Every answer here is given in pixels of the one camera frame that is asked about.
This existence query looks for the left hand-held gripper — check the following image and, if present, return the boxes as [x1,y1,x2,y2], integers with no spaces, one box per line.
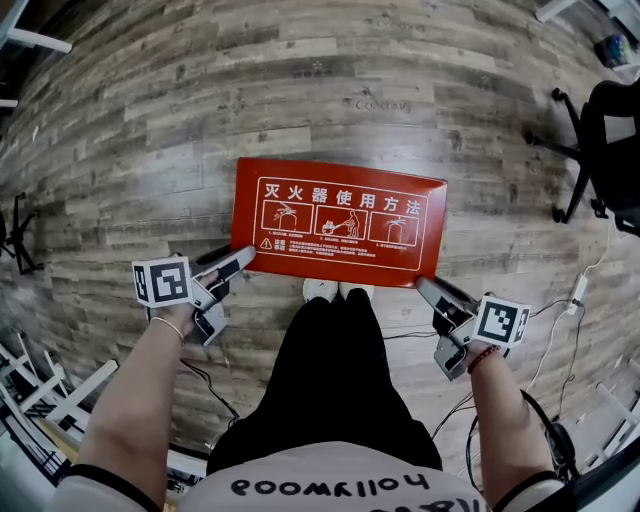
[132,245,257,347]

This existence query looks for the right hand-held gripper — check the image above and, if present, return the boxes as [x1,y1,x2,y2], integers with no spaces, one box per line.
[415,276,531,382]

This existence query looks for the red fire extinguisher box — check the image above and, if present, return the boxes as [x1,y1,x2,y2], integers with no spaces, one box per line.
[229,157,449,290]

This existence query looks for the person's left forearm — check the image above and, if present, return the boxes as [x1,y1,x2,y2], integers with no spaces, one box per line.
[74,317,186,511]

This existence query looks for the person's right forearm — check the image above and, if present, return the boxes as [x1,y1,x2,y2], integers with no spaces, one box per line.
[467,339,554,509]

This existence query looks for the person's left hand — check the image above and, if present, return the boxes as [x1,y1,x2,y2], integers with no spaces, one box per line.
[149,272,220,344]

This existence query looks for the person's left white shoe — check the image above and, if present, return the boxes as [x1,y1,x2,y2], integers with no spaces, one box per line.
[303,278,339,304]

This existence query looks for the white power strip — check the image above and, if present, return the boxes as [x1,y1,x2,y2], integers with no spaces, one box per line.
[567,273,590,316]

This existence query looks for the black trousers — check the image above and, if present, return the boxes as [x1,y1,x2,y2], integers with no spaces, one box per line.
[206,287,444,476]

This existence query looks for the white shirt with black lettering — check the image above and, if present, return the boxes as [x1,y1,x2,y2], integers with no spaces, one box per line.
[47,442,566,512]

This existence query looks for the black mesh office chair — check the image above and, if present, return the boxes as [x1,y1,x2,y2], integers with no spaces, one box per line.
[523,79,640,239]
[0,192,46,276]

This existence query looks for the black waste bin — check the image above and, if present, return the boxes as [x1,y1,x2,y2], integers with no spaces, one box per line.
[594,32,632,69]

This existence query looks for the red bead bracelet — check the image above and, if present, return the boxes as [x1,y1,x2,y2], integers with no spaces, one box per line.
[467,344,502,375]

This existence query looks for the thin wrist bracelet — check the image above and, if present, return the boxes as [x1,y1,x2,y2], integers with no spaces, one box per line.
[150,316,186,346]

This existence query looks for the thin black cable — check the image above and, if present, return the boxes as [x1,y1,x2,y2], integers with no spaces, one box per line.
[179,358,242,426]

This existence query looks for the white cable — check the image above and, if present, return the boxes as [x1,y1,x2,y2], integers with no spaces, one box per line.
[524,224,614,396]

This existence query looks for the thick black cable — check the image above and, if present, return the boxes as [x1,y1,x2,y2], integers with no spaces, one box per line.
[519,389,581,481]

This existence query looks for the white metal frame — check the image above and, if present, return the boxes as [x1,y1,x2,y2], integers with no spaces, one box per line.
[0,329,121,451]

